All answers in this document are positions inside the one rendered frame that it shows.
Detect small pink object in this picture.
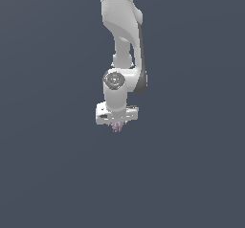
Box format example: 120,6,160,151
111,121,124,133

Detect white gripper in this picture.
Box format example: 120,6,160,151
95,101,140,126

